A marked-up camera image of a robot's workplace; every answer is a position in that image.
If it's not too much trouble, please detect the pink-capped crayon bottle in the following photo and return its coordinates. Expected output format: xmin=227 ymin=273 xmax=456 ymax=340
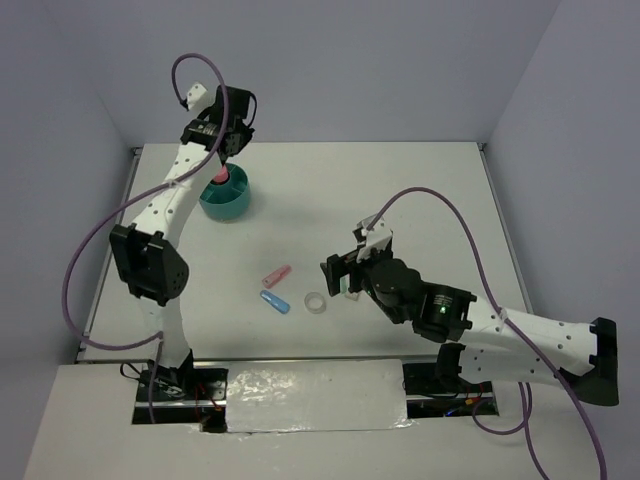
xmin=212 ymin=166 xmax=230 ymax=185

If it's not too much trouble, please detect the purple cable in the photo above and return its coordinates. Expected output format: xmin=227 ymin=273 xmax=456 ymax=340
xmin=364 ymin=187 xmax=609 ymax=480
xmin=63 ymin=52 xmax=231 ymax=426

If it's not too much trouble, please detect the silver foil sheet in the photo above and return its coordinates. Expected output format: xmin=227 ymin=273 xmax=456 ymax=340
xmin=225 ymin=359 xmax=411 ymax=433

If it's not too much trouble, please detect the blue highlighter pen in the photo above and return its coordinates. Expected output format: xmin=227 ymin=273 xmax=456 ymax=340
xmin=260 ymin=290 xmax=290 ymax=314

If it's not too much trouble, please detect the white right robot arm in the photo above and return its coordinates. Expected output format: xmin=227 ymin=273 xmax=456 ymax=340
xmin=320 ymin=252 xmax=619 ymax=407

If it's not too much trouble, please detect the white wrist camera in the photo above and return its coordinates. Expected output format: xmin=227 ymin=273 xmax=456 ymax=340
xmin=353 ymin=215 xmax=393 ymax=263
xmin=182 ymin=82 xmax=215 ymax=115

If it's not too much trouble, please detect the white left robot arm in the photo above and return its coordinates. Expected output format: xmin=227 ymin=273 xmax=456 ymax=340
xmin=109 ymin=83 xmax=257 ymax=399

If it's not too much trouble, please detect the pink highlighter pen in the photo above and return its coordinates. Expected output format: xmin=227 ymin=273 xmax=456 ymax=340
xmin=262 ymin=264 xmax=292 ymax=289

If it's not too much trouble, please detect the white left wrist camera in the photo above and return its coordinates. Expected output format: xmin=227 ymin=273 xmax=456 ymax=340
xmin=182 ymin=82 xmax=215 ymax=115

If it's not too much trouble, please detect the clear tape roll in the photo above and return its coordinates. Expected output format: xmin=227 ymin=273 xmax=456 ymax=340
xmin=304 ymin=292 xmax=326 ymax=314

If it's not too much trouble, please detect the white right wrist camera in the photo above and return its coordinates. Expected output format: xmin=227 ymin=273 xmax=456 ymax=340
xmin=353 ymin=215 xmax=393 ymax=263

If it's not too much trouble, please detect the teal round compartment organizer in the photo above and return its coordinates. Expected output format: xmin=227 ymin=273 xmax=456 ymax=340
xmin=199 ymin=162 xmax=251 ymax=221

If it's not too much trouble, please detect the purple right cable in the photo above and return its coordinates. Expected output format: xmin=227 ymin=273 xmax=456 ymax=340
xmin=364 ymin=187 xmax=609 ymax=480

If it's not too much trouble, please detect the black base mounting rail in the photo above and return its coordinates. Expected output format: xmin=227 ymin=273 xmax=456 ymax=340
xmin=131 ymin=360 xmax=498 ymax=434

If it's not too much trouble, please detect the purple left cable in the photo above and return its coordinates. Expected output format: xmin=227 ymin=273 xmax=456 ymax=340
xmin=63 ymin=52 xmax=231 ymax=426

